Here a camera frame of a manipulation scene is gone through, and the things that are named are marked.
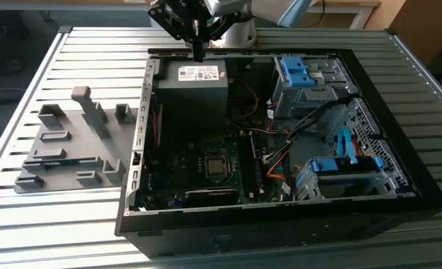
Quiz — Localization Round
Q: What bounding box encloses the orange flat data cable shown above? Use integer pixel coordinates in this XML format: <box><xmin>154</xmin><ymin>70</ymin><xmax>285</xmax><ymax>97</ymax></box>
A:
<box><xmin>266</xmin><ymin>148</ymin><xmax>293</xmax><ymax>180</ymax></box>

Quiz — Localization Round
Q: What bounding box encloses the blue disk carrier with handle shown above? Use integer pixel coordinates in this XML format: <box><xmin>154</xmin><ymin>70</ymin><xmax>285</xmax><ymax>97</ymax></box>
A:
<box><xmin>310</xmin><ymin>157</ymin><xmax>351</xmax><ymax>172</ymax></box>

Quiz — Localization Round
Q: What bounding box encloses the blue data cable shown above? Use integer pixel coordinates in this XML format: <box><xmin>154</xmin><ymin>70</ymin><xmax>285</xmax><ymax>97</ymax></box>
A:
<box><xmin>337</xmin><ymin>128</ymin><xmax>359</xmax><ymax>165</ymax></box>

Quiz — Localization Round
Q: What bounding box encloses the white-framed wooden desk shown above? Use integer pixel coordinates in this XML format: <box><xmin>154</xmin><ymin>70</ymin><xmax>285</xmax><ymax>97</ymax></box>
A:
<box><xmin>303</xmin><ymin>0</ymin><xmax>382</xmax><ymax>30</ymax></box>

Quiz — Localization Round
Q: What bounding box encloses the silver metal disk bay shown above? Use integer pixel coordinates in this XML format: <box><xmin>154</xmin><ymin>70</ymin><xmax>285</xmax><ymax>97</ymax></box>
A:
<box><xmin>294</xmin><ymin>155</ymin><xmax>417</xmax><ymax>201</ymax></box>

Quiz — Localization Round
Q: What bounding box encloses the large blue drive carrier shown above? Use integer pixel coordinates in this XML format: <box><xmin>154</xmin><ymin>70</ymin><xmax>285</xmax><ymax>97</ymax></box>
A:
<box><xmin>281</xmin><ymin>57</ymin><xmax>317</xmax><ymax>88</ymax></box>

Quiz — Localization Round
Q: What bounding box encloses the black office chair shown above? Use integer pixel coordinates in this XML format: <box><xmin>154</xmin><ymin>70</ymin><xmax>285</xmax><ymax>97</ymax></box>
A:
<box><xmin>0</xmin><ymin>10</ymin><xmax>31</xmax><ymax>76</ymax></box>

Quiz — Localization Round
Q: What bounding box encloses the grey metal drive cage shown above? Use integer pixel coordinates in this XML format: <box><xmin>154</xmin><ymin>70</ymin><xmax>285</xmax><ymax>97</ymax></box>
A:
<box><xmin>271</xmin><ymin>55</ymin><xmax>361</xmax><ymax>120</ymax></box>

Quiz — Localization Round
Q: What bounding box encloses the grey plastic parts rack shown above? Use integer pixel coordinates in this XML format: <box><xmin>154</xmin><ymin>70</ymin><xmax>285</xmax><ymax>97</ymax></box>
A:
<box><xmin>14</xmin><ymin>85</ymin><xmax>139</xmax><ymax>194</ymax></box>

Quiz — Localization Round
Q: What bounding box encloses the grey power supply with label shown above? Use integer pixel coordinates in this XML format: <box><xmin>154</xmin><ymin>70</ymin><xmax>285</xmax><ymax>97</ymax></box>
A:
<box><xmin>154</xmin><ymin>60</ymin><xmax>230</xmax><ymax>135</ymax></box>

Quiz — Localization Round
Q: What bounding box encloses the black graphics card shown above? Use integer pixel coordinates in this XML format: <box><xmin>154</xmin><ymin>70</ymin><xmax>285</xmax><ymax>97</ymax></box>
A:
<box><xmin>183</xmin><ymin>187</ymin><xmax>242</xmax><ymax>208</ymax></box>

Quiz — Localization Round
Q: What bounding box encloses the red twisted cable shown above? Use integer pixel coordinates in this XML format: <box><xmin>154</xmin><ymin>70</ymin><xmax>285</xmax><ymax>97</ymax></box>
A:
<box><xmin>151</xmin><ymin>108</ymin><xmax>162</xmax><ymax>163</ymax></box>

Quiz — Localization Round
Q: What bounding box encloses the perforated metal bracket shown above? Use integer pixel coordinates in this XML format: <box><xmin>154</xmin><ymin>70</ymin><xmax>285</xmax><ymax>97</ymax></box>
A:
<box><xmin>317</xmin><ymin>98</ymin><xmax>413</xmax><ymax>194</ymax></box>

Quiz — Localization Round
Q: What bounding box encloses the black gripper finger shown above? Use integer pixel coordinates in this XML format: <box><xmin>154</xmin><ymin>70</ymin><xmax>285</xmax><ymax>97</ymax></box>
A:
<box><xmin>147</xmin><ymin>2</ymin><xmax>201</xmax><ymax>63</ymax></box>
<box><xmin>199</xmin><ymin>11</ymin><xmax>238</xmax><ymax>63</ymax></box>

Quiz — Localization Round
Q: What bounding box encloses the black open PC case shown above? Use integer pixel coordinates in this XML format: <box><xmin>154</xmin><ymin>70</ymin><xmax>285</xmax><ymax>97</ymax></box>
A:
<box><xmin>114</xmin><ymin>47</ymin><xmax>442</xmax><ymax>258</ymax></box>

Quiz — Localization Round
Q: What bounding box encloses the green motherboard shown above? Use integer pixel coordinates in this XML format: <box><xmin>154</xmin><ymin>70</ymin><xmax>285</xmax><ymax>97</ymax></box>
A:
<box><xmin>146</xmin><ymin>130</ymin><xmax>293</xmax><ymax>211</ymax></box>

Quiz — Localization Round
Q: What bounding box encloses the black cable bundle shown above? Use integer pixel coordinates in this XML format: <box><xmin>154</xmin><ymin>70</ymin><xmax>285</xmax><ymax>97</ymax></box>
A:
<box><xmin>263</xmin><ymin>99</ymin><xmax>342</xmax><ymax>165</ymax></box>

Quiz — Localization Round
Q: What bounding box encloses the thin orange wire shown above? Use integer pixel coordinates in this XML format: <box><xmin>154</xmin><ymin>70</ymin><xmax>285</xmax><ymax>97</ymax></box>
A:
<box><xmin>226</xmin><ymin>78</ymin><xmax>259</xmax><ymax>121</ymax></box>

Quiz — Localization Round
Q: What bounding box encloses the silver CPU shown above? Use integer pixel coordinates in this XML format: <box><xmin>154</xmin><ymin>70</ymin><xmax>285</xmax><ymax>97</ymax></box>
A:
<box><xmin>207</xmin><ymin>159</ymin><xmax>226</xmax><ymax>175</ymax></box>

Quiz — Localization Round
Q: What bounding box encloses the wooden cabinet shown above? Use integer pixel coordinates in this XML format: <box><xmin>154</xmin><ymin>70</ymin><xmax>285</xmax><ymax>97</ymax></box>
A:
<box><xmin>365</xmin><ymin>0</ymin><xmax>442</xmax><ymax>67</ymax></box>

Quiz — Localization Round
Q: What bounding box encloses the CPU socket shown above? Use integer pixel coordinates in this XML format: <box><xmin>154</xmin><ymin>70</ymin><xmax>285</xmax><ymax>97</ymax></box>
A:
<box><xmin>202</xmin><ymin>152</ymin><xmax>233</xmax><ymax>184</ymax></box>

